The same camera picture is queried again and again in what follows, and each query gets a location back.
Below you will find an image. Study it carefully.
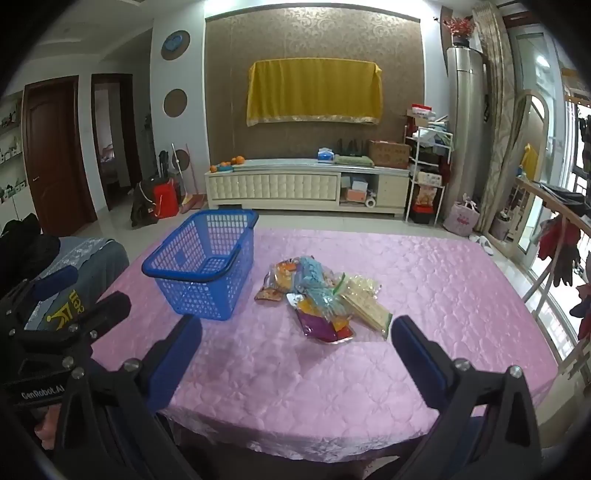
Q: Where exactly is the white wall shelf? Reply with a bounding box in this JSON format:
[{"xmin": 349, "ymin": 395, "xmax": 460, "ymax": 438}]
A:
[{"xmin": 0, "ymin": 92, "xmax": 28, "ymax": 204}]

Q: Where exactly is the cream television cabinet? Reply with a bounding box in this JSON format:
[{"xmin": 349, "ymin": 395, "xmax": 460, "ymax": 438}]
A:
[{"xmin": 204, "ymin": 157, "xmax": 411, "ymax": 219}]

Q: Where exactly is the green folded cloth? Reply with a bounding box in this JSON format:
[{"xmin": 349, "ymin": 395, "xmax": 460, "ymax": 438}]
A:
[{"xmin": 333, "ymin": 154, "xmax": 375, "ymax": 168}]

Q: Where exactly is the brown cardboard box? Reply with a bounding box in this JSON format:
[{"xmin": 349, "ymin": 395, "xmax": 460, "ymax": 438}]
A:
[{"xmin": 368, "ymin": 140, "xmax": 411, "ymax": 170}]

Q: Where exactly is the round brown wall decoration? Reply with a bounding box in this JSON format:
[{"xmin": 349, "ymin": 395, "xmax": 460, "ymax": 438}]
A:
[{"xmin": 163, "ymin": 89, "xmax": 188, "ymax": 117}]

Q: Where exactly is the yellow cloth covered TV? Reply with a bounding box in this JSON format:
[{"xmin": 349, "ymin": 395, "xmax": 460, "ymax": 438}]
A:
[{"xmin": 246, "ymin": 59, "xmax": 383, "ymax": 127}]

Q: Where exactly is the vase of red flowers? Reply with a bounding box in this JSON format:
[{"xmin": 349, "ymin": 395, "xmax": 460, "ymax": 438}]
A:
[{"xmin": 442, "ymin": 16, "xmax": 476, "ymax": 48}]

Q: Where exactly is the person's left hand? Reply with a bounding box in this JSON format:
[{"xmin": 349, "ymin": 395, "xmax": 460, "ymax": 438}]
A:
[{"xmin": 34, "ymin": 407, "xmax": 61, "ymax": 443}]

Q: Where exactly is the pink quilted tablecloth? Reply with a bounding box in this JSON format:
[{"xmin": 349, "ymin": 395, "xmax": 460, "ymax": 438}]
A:
[{"xmin": 90, "ymin": 225, "xmax": 561, "ymax": 462}]

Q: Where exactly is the chair with grey cover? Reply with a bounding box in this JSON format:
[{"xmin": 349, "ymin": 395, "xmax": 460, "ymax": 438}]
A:
[{"xmin": 28, "ymin": 236, "xmax": 130, "ymax": 333}]

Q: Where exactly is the silver standing air conditioner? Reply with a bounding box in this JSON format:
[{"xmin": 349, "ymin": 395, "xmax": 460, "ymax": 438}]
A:
[{"xmin": 445, "ymin": 45, "xmax": 490, "ymax": 217}]

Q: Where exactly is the pink bag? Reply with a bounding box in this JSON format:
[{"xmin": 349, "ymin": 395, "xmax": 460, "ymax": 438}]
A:
[{"xmin": 443, "ymin": 196, "xmax": 481, "ymax": 238}]

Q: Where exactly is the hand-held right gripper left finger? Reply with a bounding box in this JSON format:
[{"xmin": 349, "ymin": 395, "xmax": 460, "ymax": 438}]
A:
[{"xmin": 53, "ymin": 315, "xmax": 204, "ymax": 480}]

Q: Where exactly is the long orange snack packet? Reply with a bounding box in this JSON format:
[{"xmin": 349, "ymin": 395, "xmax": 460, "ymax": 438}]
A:
[{"xmin": 272, "ymin": 259, "xmax": 305, "ymax": 282}]

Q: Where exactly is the black bag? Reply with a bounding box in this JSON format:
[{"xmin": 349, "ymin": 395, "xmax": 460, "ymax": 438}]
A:
[{"xmin": 130, "ymin": 180, "xmax": 160, "ymax": 228}]

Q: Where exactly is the gold patterned curtain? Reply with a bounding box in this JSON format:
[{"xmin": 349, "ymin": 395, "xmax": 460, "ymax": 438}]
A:
[{"xmin": 471, "ymin": 2, "xmax": 522, "ymax": 232}]

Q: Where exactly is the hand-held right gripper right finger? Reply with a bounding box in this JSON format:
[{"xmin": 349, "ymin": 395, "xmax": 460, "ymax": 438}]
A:
[{"xmin": 390, "ymin": 316, "xmax": 544, "ymax": 480}]

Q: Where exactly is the red bag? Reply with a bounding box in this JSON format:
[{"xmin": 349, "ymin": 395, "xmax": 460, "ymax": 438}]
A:
[{"xmin": 152, "ymin": 181, "xmax": 180, "ymax": 217}]

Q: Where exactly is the white metal rack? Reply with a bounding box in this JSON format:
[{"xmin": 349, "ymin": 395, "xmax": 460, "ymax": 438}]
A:
[{"xmin": 404, "ymin": 108, "xmax": 455, "ymax": 224}]

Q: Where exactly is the red broom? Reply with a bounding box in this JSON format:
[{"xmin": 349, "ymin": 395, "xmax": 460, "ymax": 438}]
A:
[{"xmin": 179, "ymin": 143, "xmax": 206, "ymax": 214}]

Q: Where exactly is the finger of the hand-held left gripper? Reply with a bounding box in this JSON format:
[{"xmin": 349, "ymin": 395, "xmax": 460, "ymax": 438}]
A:
[
  {"xmin": 10, "ymin": 292, "xmax": 133, "ymax": 358},
  {"xmin": 0, "ymin": 265, "xmax": 80, "ymax": 324}
]

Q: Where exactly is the purple snack packet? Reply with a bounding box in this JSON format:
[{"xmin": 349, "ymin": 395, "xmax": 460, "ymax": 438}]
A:
[{"xmin": 295, "ymin": 310, "xmax": 340, "ymax": 342}]

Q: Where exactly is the red garment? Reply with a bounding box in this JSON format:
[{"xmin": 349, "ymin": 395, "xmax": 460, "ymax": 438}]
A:
[{"xmin": 538, "ymin": 215, "xmax": 580, "ymax": 261}]

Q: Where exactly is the red gift box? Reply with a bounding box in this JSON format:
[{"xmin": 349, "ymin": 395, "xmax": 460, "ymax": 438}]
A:
[{"xmin": 411, "ymin": 185, "xmax": 444, "ymax": 224}]

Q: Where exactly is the brown wooden doorway frame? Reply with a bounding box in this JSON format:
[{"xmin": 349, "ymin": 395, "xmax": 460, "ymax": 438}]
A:
[{"xmin": 91, "ymin": 73, "xmax": 141, "ymax": 210}]

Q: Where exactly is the black garment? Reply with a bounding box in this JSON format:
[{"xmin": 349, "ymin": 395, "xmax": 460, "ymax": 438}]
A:
[{"xmin": 551, "ymin": 244, "xmax": 583, "ymax": 287}]

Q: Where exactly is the small orange square snack packet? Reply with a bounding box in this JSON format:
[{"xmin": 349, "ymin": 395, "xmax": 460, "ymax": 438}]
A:
[{"xmin": 255, "ymin": 281, "xmax": 287, "ymax": 303}]

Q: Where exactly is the light blue tube snack packet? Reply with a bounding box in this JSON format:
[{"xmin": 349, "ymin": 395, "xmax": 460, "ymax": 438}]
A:
[{"xmin": 295, "ymin": 256, "xmax": 335, "ymax": 291}]

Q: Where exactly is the brown wooden door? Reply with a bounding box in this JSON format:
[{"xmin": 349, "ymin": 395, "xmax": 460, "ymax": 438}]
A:
[{"xmin": 22, "ymin": 76, "xmax": 98, "ymax": 224}]

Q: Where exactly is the clear zip bag of crackers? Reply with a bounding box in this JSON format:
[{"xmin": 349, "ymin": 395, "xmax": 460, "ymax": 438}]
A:
[{"xmin": 335, "ymin": 273, "xmax": 393, "ymax": 341}]

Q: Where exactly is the blue plastic mesh basket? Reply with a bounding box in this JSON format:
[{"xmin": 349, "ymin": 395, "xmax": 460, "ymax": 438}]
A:
[{"xmin": 141, "ymin": 209, "xmax": 259, "ymax": 321}]

